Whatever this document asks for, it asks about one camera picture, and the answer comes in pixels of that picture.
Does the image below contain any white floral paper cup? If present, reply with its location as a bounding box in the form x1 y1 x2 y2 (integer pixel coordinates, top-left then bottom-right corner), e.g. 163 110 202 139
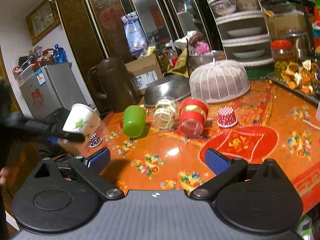
62 103 101 139

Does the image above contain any clear cup with red band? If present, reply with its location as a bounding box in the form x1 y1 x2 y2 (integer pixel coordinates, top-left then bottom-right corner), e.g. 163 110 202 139
178 98 209 138

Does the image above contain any green plastic cup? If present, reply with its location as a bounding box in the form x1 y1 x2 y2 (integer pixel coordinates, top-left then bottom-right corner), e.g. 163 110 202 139
123 105 146 138

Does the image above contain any clear cup with yellow band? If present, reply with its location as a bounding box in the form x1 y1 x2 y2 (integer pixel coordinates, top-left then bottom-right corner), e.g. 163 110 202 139
152 96 179 130

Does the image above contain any purple polka dot cupcake liner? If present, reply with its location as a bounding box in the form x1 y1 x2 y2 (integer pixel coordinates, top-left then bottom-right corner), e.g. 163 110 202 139
89 133 102 148

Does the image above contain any red checkered cupcake liner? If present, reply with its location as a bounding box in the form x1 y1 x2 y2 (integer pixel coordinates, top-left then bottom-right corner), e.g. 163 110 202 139
217 107 238 128

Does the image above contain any grey mini fridge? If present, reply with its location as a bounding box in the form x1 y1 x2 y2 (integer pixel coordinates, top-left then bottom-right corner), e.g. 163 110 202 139
20 62 87 119

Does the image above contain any blue water bottle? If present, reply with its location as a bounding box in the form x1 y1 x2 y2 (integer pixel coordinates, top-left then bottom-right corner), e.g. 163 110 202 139
54 44 68 63

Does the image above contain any brown plastic pitcher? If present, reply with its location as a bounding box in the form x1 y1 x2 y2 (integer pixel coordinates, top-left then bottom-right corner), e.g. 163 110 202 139
87 56 140 114

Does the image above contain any white mesh food cover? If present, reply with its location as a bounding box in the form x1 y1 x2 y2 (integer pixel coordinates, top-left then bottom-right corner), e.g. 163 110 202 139
189 60 250 103

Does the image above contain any steel colander bowl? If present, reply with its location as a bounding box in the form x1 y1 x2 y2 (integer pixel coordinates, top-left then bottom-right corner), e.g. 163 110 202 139
143 74 191 107

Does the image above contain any yellow-green cloth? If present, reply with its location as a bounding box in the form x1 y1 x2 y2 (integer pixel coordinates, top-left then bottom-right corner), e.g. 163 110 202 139
163 48 189 78

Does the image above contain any steel basin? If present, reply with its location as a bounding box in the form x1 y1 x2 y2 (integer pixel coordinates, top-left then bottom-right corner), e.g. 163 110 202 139
188 50 226 68

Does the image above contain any cardboard box with label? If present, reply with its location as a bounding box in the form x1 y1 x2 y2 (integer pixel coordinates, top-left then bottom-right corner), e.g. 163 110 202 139
125 54 163 95

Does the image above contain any tray of dried food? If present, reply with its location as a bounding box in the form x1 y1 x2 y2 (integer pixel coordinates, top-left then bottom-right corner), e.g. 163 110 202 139
266 59 319 105

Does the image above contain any pink cloth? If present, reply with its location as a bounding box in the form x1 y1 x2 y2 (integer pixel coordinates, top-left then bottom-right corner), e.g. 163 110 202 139
195 41 211 56

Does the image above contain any jar with red lid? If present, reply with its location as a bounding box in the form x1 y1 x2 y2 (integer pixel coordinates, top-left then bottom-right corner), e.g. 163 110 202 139
271 40 295 80

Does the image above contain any blue white plastic bag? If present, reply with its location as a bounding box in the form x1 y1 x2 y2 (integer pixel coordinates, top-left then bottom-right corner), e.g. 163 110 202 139
121 11 148 55

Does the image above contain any white tiered dish rack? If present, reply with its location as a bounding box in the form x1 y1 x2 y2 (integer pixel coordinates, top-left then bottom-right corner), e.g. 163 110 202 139
207 0 273 68

